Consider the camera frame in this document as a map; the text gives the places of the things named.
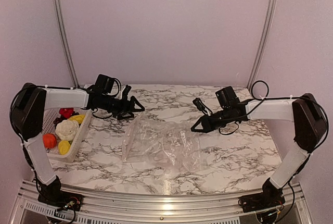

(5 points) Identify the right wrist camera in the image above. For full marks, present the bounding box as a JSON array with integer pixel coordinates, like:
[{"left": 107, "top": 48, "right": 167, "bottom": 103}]
[{"left": 193, "top": 97, "right": 209, "bottom": 115}]

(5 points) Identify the right aluminium frame post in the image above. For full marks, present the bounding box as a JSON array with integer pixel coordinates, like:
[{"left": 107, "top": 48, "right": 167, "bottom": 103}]
[{"left": 247, "top": 0, "right": 277, "bottom": 89}]

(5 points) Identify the orange fake tomato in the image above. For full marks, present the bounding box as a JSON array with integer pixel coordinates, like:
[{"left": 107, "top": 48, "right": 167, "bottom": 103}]
[{"left": 43, "top": 133, "right": 57, "bottom": 148}]

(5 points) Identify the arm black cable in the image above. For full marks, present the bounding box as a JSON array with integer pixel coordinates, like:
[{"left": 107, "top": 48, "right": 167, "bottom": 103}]
[
  {"left": 251, "top": 79, "right": 270, "bottom": 98},
  {"left": 111, "top": 77, "right": 122, "bottom": 97}
]

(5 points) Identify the left aluminium frame post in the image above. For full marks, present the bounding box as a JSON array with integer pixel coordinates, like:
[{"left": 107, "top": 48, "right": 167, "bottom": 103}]
[{"left": 53, "top": 0, "right": 79, "bottom": 87}]

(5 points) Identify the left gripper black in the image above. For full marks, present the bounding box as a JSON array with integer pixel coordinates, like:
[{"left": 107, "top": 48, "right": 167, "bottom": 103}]
[{"left": 100, "top": 94, "right": 144, "bottom": 120}]

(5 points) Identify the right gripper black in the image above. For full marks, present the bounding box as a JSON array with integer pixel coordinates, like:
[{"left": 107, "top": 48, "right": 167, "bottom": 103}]
[{"left": 190, "top": 107, "right": 233, "bottom": 133}]

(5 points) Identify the clear zip top bag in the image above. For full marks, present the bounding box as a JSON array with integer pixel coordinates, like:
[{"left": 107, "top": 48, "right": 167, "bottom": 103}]
[{"left": 122, "top": 114, "right": 202, "bottom": 172}]

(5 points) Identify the white perforated plastic basket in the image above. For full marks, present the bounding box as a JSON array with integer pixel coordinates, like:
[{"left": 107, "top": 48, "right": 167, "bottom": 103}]
[{"left": 42, "top": 108, "right": 92, "bottom": 163}]

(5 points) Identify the front aluminium frame rail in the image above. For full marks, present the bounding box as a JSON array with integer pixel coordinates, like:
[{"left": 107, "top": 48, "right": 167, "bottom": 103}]
[{"left": 9, "top": 181, "right": 313, "bottom": 223}]

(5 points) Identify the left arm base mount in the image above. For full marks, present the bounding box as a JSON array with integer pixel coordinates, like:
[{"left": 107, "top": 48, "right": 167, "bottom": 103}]
[{"left": 38, "top": 191, "right": 83, "bottom": 211}]

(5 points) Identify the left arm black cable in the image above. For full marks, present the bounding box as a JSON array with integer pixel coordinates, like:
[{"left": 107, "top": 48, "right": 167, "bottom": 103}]
[{"left": 111, "top": 77, "right": 122, "bottom": 97}]

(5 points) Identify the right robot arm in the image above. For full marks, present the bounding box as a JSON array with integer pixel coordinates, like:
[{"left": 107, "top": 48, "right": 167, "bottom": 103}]
[{"left": 191, "top": 86, "right": 329, "bottom": 207}]

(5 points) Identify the aluminium frame post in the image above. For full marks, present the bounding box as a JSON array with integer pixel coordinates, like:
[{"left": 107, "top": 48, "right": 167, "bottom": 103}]
[
  {"left": 53, "top": 0, "right": 79, "bottom": 87},
  {"left": 247, "top": 0, "right": 277, "bottom": 89}
]

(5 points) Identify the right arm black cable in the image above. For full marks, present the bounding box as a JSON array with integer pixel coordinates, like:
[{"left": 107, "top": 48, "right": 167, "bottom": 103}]
[{"left": 251, "top": 79, "right": 270, "bottom": 98}]

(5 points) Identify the purple fake grape bunch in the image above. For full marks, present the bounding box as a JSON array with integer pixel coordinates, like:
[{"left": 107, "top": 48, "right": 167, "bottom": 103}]
[{"left": 53, "top": 117, "right": 63, "bottom": 126}]

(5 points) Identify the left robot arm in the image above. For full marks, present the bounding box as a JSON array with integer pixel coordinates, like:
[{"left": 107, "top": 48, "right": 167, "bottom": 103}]
[{"left": 9, "top": 74, "right": 145, "bottom": 206}]

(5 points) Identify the red fake pepper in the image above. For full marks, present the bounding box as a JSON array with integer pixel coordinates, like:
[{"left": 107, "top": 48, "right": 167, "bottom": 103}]
[{"left": 59, "top": 108, "right": 74, "bottom": 119}]

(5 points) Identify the yellow fake lemon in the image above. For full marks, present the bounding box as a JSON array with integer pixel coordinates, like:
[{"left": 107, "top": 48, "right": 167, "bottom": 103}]
[{"left": 69, "top": 114, "right": 85, "bottom": 124}]

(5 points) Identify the white fake cauliflower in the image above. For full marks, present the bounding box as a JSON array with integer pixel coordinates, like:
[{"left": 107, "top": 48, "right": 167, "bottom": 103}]
[{"left": 55, "top": 120, "right": 80, "bottom": 141}]

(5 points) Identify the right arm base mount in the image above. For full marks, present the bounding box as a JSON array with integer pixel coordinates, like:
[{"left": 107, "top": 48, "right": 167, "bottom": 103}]
[{"left": 238, "top": 193, "right": 286, "bottom": 213}]

